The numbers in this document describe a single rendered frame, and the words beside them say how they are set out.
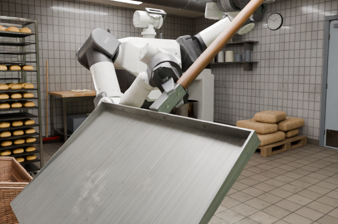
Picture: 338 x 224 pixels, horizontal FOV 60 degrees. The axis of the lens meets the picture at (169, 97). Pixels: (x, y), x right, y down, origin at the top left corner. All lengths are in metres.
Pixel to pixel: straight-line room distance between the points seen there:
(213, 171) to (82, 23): 5.62
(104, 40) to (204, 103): 5.22
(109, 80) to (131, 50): 0.16
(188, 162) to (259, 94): 5.67
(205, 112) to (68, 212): 5.75
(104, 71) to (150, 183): 0.63
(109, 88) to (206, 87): 5.27
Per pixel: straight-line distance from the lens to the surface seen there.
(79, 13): 6.02
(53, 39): 5.78
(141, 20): 1.23
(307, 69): 5.65
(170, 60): 0.80
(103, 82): 1.08
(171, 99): 0.68
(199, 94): 6.29
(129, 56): 1.15
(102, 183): 0.64
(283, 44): 5.89
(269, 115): 4.85
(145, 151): 0.62
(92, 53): 1.14
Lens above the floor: 1.27
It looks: 5 degrees down
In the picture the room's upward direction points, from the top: straight up
